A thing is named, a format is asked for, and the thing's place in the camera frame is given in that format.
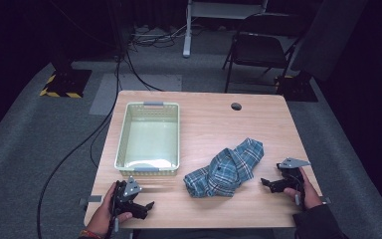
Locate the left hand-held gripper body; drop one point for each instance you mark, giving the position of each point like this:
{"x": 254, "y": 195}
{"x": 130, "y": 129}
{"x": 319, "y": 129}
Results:
{"x": 126, "y": 199}

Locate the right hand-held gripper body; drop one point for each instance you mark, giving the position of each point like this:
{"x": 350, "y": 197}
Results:
{"x": 293, "y": 176}

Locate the blue plaid shirt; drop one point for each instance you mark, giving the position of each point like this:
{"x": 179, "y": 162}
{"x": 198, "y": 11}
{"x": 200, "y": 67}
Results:
{"x": 222, "y": 172}

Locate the pale green plastic basket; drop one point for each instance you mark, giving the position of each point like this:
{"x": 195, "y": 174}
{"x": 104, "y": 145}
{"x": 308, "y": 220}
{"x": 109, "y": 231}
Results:
{"x": 149, "y": 139}

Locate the person's right hand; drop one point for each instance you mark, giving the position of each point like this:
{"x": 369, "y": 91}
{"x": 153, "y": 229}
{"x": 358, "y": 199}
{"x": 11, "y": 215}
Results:
{"x": 311, "y": 195}

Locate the person's left hand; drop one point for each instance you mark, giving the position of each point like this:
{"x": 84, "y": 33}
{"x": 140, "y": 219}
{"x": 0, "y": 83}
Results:
{"x": 101, "y": 217}

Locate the black yellow striped stand base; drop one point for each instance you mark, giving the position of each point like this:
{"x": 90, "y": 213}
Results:
{"x": 67, "y": 83}

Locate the black folding chair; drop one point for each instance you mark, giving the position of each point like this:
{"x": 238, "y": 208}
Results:
{"x": 258, "y": 49}

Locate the grey padded panel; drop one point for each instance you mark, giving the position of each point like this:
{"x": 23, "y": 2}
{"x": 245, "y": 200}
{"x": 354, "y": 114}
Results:
{"x": 328, "y": 36}

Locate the white metal stand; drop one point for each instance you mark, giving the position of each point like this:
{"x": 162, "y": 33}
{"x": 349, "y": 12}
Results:
{"x": 187, "y": 36}

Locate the grey metal table bracket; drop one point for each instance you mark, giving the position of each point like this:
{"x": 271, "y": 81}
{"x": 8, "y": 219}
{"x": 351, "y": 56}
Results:
{"x": 326, "y": 200}
{"x": 94, "y": 199}

